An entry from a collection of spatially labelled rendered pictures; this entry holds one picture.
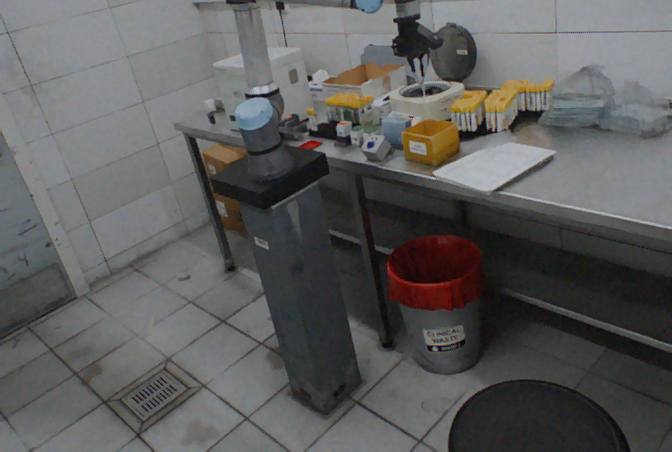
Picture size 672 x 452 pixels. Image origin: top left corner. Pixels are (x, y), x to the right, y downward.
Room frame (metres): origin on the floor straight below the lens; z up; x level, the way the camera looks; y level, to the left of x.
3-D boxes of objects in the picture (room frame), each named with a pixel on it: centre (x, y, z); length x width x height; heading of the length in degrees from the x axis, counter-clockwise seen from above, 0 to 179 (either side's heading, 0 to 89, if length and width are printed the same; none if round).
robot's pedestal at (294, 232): (1.82, 0.21, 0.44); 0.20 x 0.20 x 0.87; 40
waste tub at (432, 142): (1.82, -0.32, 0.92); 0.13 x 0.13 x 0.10; 38
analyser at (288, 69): (2.53, 0.23, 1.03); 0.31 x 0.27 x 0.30; 40
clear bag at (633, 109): (1.73, -0.95, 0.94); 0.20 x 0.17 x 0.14; 21
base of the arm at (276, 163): (1.81, 0.21, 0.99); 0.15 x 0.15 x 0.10
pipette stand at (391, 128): (1.97, -0.23, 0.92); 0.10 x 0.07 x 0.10; 47
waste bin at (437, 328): (1.89, -0.28, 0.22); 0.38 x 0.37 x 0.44; 40
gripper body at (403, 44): (1.85, -0.30, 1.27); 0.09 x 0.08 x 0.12; 38
